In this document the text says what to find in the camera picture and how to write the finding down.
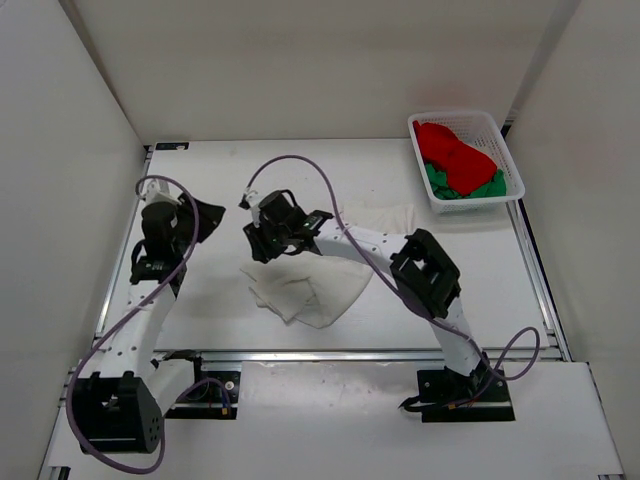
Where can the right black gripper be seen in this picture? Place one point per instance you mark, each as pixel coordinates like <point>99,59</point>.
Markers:
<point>264,251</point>

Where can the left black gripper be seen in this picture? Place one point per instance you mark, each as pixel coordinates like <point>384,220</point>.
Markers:
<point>210,216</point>

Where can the white t shirt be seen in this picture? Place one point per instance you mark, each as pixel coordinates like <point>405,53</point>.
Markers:
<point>317,290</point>

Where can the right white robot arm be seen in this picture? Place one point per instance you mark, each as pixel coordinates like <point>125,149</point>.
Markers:
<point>421,272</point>

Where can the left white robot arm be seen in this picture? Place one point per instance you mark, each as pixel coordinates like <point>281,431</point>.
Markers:
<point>119,402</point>

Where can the green t shirt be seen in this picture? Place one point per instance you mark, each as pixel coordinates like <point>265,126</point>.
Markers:
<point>495,187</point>

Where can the red t shirt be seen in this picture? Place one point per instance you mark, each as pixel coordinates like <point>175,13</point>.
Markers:
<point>465,166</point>

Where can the white plastic basket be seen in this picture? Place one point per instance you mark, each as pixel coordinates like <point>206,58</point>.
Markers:
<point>479,130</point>

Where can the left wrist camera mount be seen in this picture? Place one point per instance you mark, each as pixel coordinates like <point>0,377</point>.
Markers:
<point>157,191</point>

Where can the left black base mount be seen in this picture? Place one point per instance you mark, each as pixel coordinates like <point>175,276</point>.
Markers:
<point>210,395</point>

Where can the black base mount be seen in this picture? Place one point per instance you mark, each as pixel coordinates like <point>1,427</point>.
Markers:
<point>444,397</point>
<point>210,395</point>

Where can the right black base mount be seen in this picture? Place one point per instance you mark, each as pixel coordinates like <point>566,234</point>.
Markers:
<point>444,397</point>

